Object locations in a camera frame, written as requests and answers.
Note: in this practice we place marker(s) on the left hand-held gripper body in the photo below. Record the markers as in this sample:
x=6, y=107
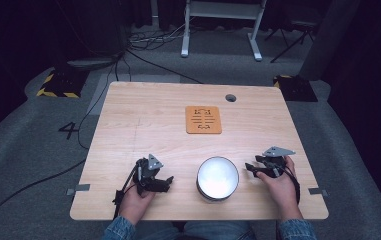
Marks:
x=146, y=173

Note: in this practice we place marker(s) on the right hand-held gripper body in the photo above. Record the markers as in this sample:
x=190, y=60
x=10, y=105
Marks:
x=273, y=161

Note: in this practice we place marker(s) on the white metal desk frame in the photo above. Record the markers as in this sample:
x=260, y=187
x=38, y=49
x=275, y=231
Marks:
x=223, y=10

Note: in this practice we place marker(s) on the black tripod stand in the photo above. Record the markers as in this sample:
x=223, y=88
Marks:
x=294, y=35

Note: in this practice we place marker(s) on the orange wooden trivet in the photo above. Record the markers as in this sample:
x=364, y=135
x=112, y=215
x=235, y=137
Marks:
x=203, y=120

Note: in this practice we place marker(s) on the person's left hand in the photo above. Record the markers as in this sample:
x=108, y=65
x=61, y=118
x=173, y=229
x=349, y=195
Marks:
x=134, y=205

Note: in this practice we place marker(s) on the person's right hand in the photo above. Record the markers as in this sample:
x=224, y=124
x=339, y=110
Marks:
x=283, y=191

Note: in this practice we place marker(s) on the grey tape strip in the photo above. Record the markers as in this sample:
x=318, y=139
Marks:
x=318, y=191
x=78, y=189

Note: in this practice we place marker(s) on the grey curtain column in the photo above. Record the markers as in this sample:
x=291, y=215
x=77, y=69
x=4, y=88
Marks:
x=331, y=36

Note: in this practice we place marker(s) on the white round bowl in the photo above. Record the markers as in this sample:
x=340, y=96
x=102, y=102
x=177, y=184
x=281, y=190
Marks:
x=217, y=178

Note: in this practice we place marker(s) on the black yellow striped stand base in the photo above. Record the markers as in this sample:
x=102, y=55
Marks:
x=63, y=83
x=294, y=88

